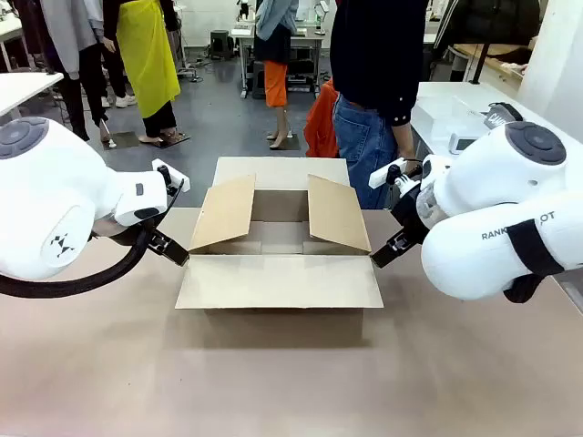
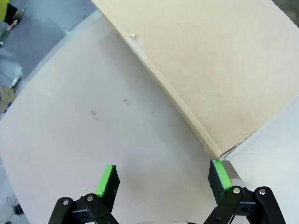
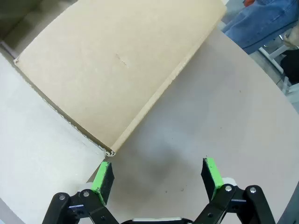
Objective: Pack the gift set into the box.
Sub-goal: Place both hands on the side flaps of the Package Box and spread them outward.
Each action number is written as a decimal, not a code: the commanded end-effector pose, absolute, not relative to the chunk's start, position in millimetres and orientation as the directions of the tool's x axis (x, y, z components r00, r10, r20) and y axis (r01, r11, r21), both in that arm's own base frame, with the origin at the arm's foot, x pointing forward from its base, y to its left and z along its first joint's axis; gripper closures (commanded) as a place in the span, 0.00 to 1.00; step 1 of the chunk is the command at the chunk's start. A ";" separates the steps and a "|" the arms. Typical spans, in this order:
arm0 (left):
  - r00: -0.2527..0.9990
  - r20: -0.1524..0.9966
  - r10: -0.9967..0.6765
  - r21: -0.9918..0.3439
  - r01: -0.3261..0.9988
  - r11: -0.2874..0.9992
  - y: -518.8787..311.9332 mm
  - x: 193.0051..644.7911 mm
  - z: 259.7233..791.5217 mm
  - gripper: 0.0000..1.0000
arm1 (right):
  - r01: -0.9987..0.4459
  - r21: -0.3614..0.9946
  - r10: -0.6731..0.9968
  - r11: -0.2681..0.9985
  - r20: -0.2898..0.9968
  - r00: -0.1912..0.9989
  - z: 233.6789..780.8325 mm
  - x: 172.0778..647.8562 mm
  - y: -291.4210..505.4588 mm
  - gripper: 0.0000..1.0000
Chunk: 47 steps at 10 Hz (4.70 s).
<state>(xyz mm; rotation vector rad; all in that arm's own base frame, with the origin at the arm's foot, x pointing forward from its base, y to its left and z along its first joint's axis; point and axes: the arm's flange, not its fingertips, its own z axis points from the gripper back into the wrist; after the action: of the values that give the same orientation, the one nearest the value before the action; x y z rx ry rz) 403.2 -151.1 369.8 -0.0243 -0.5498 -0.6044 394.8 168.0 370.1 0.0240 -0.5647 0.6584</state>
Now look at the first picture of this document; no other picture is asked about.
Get mannequin with orange skirt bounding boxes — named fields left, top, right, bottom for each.
left=252, top=0, right=298, bottom=151

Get small white table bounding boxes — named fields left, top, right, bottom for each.
left=0, top=71, right=66, bottom=118

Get black labelled pouch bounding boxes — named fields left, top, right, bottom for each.
left=482, top=101, right=525, bottom=132

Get person in dark shirt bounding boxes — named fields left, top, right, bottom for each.
left=328, top=0, right=433, bottom=128

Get blue jeans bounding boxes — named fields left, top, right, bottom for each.
left=332, top=93, right=404, bottom=210

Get person's left forearm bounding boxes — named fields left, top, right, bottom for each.
left=391, top=121, right=418, bottom=161

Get black stool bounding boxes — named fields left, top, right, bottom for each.
left=251, top=61, right=268, bottom=100

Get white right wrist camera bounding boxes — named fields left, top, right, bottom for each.
left=368, top=157, right=423, bottom=190

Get white workbench with equipment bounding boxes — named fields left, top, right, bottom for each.
left=230, top=22, right=327, bottom=100

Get orange cloth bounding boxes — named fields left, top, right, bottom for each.
left=303, top=80, right=341, bottom=158

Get large white side table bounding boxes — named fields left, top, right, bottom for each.
left=411, top=80, right=525, bottom=159

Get white sneakers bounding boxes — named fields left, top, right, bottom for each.
left=100, top=93, right=138, bottom=109

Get black pole stand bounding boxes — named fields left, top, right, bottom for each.
left=468, top=43, right=491, bottom=86

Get wooden table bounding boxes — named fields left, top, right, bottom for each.
left=454, top=43, right=532, bottom=82

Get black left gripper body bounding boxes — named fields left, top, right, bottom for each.
left=107, top=227, right=154, bottom=250

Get brown cardboard box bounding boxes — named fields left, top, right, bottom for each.
left=174, top=157, right=384, bottom=343

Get white gray handheld device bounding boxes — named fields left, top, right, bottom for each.
left=447, top=131, right=485, bottom=157

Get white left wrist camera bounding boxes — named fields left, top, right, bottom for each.
left=151, top=158, right=190, bottom=195

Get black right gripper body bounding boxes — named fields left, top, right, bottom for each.
left=390, top=179, right=432, bottom=243

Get person in black jacket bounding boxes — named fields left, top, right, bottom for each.
left=432, top=0, right=544, bottom=50

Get mannequin with yellow apron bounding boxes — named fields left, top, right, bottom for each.
left=102, top=0, right=190, bottom=147

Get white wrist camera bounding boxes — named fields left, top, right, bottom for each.
left=368, top=157, right=423, bottom=190
left=151, top=158, right=190, bottom=195

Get clear plastic box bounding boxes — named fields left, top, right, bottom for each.
left=412, top=97, right=492, bottom=143

